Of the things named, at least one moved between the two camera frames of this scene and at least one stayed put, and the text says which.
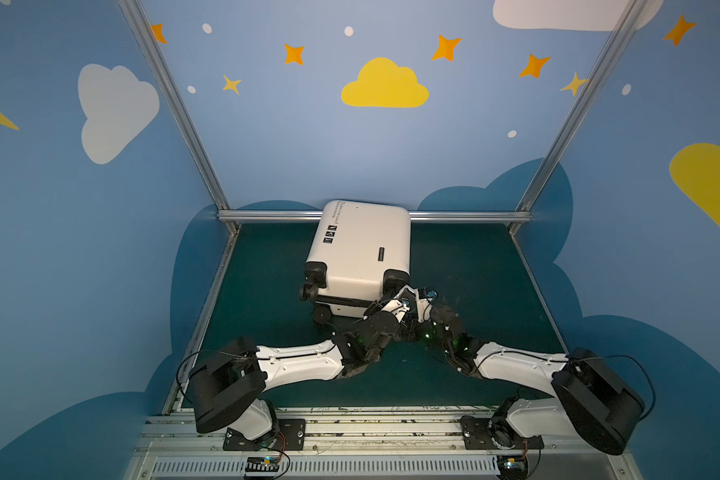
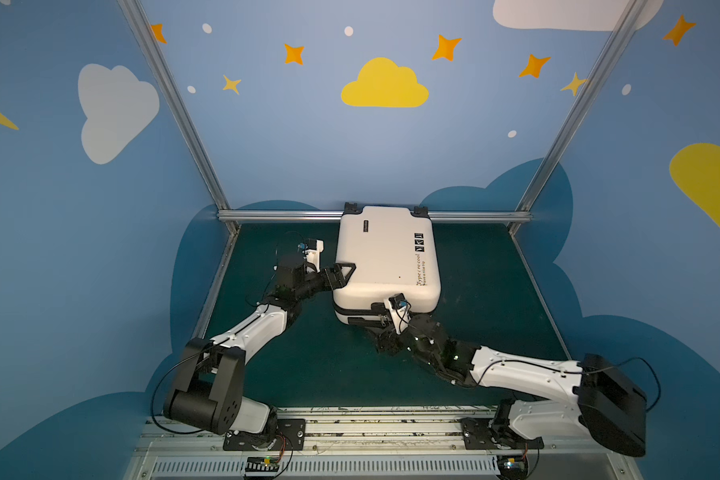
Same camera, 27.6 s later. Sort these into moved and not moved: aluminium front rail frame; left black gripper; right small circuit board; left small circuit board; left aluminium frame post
Moved: left black gripper
Not moved: left small circuit board; right small circuit board; aluminium front rail frame; left aluminium frame post
